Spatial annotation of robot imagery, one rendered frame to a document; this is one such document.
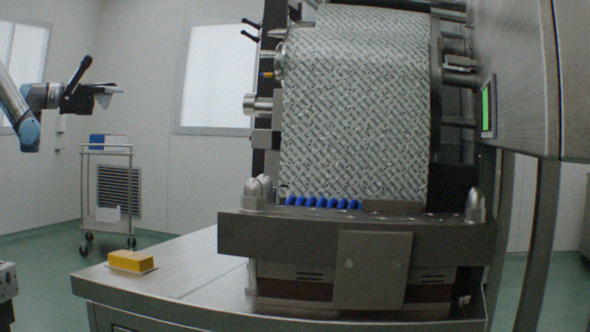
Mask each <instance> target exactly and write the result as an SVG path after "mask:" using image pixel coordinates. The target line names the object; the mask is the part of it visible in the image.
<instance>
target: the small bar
mask: <svg viewBox="0 0 590 332"><path fill-rule="evenodd" d="M422 205H423V200H407V199H391V198H365V197H364V198H362V207H361V211H380V212H398V213H421V212H422Z"/></svg>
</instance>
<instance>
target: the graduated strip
mask: <svg viewBox="0 0 590 332"><path fill-rule="evenodd" d="M248 262H249V258H242V259H240V260H238V261H237V262H234V263H232V264H230V265H228V266H226V267H224V268H222V269H220V270H218V271H216V272H214V273H212V274H211V275H208V276H207V277H204V278H203V279H200V280H199V281H196V282H195V283H192V284H191V285H188V286H187V287H184V288H183V289H180V290H178V291H176V292H174V293H172V294H170V295H168V297H172V298H177V299H181V298H184V297H185V296H188V295H189V294H192V293H193V292H195V291H197V290H199V289H201V288H203V287H205V286H206V285H208V284H210V283H212V282H214V281H216V280H217V279H220V278H221V277H224V276H225V275H227V274H229V273H231V272H233V271H234V270H236V269H238V268H240V267H242V266H243V265H246V264H247V263H248Z"/></svg>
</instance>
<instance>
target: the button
mask: <svg viewBox="0 0 590 332"><path fill-rule="evenodd" d="M108 263H109V265H112V266H115V267H119V268H123V269H128V270H131V271H136V272H140V273H141V272H143V271H146V270H148V269H151V268H153V267H154V266H153V256H152V255H148V254H142V253H139V252H133V251H129V250H123V249H122V250H118V251H115V252H111V253H109V254H108Z"/></svg>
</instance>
